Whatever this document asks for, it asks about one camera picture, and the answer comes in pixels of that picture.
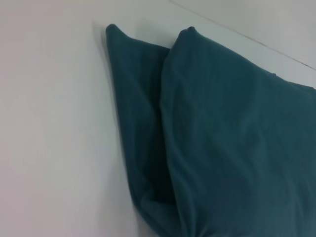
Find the teal t-shirt with white lettering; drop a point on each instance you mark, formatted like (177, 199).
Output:
(222, 135)

